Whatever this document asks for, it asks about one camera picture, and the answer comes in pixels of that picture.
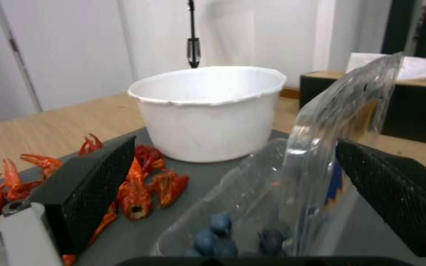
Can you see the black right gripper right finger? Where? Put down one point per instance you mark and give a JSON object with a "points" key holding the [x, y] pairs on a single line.
{"points": [[394, 194]]}

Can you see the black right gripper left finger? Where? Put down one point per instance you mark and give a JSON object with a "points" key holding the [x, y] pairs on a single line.
{"points": [[83, 188]]}

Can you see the clear plastic takeout container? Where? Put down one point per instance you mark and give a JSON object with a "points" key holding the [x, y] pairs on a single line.
{"points": [[309, 144]]}

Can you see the red crayfish tail piece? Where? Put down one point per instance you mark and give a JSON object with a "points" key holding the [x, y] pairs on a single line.
{"points": [[104, 221]]}

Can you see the red crayfish claw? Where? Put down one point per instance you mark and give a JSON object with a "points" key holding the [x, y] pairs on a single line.
{"points": [[91, 144], [44, 162], [13, 180]]}

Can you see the large red crayfish body shell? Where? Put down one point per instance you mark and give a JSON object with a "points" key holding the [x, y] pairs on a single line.
{"points": [[137, 194]]}

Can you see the red crayfish head shell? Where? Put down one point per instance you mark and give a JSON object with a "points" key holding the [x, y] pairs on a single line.
{"points": [[148, 156]]}

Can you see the small red crayfish shell piece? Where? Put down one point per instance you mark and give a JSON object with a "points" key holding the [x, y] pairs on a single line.
{"points": [[68, 259]]}

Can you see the open red crayfish shell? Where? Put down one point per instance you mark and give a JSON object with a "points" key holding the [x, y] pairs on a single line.
{"points": [[168, 187]]}

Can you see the black box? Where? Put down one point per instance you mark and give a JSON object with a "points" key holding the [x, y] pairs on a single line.
{"points": [[416, 110]]}

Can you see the white paper sheet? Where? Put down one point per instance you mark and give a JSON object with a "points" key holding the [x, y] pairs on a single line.
{"points": [[420, 68]]}

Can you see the dark blueberry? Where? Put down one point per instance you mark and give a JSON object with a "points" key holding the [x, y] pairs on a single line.
{"points": [[270, 238]]}

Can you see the white plastic bowl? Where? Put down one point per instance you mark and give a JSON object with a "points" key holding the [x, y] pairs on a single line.
{"points": [[213, 124]]}

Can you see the black tripod pole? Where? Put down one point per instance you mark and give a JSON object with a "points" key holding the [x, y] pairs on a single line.
{"points": [[192, 47]]}

